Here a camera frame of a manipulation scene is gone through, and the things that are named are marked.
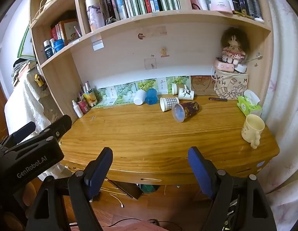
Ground wooden bookshelf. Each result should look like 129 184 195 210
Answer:
29 0 273 121

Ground printed canvas bag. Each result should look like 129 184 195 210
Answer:
213 69 248 100

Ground yellow juice carton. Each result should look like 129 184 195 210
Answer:
83 82 98 107

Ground white cylinder vase box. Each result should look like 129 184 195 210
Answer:
85 0 105 31

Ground grape picture calendar cards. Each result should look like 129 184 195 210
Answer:
93 76 191 108

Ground green tissue box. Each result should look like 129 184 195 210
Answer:
237 90 262 117

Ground brown white paper cup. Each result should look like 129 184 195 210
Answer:
172 84 187 95

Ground brown haired doll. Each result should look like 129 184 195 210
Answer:
221 27 250 65

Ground red can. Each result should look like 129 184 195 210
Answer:
77 100 90 115

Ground cream ceramic mug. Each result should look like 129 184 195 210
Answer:
241 114 265 149

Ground white small bottle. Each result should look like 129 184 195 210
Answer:
72 100 84 118

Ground grey checked paper cup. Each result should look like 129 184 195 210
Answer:
160 97 179 112

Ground pink case on bag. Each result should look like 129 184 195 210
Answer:
214 59 235 73

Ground black pen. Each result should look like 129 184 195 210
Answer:
208 97 228 102

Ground blue plastic cup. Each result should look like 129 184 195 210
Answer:
145 88 158 105

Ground brown cardboard sheet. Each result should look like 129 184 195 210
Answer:
191 76 216 96

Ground white plastic cup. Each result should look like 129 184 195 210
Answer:
133 89 146 105

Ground white floral curtain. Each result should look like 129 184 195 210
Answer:
258 0 298 230

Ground panda print paper cup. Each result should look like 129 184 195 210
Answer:
178 88 194 100

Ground dark patterned paper cup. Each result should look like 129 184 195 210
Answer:
172 101 200 123

